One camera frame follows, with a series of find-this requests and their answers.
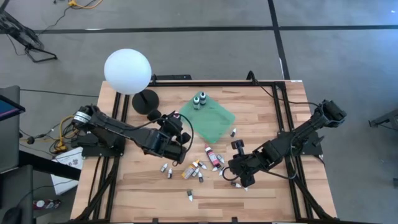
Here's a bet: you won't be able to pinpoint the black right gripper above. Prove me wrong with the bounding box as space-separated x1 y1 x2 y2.
231 139 262 189

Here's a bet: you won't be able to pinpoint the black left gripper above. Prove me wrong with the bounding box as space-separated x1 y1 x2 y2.
147 108 192 146

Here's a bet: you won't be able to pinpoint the large pink-capped food coloring bottle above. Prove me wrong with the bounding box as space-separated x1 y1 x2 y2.
204 144 220 167

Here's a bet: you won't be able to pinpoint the large orange yellow-capped coloring bottle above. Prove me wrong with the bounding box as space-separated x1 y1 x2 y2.
181 159 200 180

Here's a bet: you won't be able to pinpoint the translucent green plastic tray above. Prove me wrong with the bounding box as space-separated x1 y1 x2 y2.
178 90 236 144

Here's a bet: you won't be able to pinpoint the black power strip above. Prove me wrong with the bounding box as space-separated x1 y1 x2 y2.
152 74 193 82

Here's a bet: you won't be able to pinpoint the white globe table lamp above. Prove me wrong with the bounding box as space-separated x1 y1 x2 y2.
103 48 160 115

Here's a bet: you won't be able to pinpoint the white printed box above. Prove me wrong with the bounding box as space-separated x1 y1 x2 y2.
50 146 84 196

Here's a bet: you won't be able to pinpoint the black desk foot bar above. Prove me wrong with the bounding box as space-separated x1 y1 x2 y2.
18 150 82 182

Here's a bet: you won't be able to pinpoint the black stand foot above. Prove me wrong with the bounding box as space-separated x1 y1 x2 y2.
368 108 398 129

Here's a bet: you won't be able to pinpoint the red and white packet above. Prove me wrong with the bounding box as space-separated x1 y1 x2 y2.
33 198 62 210

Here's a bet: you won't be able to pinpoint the grey desk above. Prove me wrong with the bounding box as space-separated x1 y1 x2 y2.
0 85 21 174

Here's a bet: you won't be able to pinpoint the tablet with blue screen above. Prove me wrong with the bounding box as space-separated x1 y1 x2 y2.
0 94 26 122

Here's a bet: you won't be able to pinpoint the black tripod stand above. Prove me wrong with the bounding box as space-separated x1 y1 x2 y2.
0 0 58 63

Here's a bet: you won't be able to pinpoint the black computer mouse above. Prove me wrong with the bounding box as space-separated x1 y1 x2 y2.
1 206 23 224

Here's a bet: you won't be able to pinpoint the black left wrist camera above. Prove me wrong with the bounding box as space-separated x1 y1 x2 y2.
163 119 180 133

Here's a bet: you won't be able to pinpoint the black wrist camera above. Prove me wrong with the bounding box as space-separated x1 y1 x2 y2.
228 157 241 175
163 119 180 133

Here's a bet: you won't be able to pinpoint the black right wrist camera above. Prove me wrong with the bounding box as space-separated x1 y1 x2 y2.
228 157 241 175

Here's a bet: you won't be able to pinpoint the black left wrist camera cable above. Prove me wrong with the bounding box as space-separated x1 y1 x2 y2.
123 112 195 167

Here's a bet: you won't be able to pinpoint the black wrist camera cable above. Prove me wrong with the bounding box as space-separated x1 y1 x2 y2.
123 112 195 167
222 166 296 182

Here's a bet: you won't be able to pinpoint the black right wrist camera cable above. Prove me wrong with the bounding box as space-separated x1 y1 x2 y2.
222 166 296 182

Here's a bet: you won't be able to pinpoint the black aluminium table frame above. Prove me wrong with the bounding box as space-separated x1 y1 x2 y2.
73 80 340 224

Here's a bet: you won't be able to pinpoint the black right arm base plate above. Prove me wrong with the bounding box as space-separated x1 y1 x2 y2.
277 129 324 156

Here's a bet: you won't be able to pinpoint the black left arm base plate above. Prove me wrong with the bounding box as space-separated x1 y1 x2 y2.
70 132 127 157

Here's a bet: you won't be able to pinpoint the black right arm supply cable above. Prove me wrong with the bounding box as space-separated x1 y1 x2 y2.
256 80 323 109

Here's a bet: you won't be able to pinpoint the coiled yellow cable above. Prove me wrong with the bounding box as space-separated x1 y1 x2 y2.
54 114 82 153

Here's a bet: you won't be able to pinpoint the black floor cable bundle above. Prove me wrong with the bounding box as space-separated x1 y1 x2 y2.
18 88 100 147

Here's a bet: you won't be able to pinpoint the yellow extension cable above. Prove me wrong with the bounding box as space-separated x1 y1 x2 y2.
67 0 103 9

